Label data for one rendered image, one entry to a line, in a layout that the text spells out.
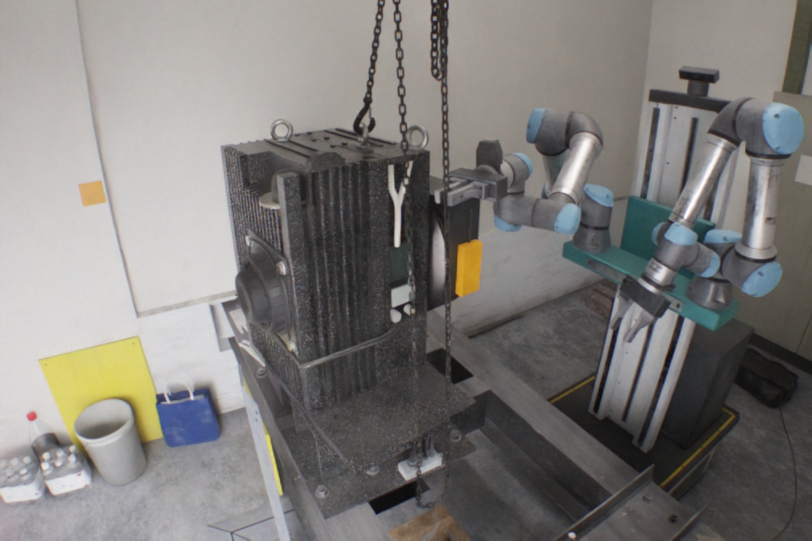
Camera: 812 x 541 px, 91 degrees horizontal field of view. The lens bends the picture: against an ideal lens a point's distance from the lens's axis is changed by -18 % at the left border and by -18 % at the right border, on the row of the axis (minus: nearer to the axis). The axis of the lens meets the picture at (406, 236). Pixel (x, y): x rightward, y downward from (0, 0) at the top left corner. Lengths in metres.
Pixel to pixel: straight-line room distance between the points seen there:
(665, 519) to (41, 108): 2.63
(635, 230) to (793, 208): 1.83
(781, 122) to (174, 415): 2.67
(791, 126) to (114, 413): 2.89
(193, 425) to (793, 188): 3.75
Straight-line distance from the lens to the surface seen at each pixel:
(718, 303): 1.64
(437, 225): 1.39
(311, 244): 1.19
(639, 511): 1.63
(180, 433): 2.72
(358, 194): 1.20
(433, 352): 2.10
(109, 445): 2.51
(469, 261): 1.39
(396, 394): 1.50
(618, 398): 2.32
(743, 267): 1.49
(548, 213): 1.18
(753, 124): 1.37
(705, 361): 2.13
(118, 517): 2.60
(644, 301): 1.31
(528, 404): 1.87
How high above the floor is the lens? 1.89
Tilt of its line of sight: 23 degrees down
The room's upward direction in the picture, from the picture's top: straight up
